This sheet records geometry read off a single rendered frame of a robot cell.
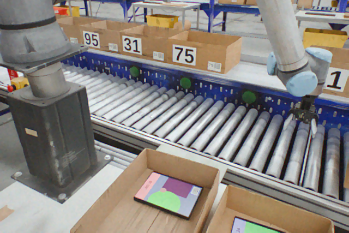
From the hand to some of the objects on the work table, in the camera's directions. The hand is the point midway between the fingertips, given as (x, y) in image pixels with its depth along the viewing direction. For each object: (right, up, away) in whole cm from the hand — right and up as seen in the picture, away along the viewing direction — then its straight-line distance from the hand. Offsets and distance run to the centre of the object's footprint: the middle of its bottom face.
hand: (298, 132), depth 114 cm
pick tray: (-34, -31, -50) cm, 68 cm away
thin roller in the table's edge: (-81, -9, -3) cm, 81 cm away
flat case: (-56, -17, -27) cm, 64 cm away
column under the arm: (-96, -12, -13) cm, 97 cm away
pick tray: (-60, -22, -34) cm, 72 cm away
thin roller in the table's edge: (-79, -8, -1) cm, 80 cm away
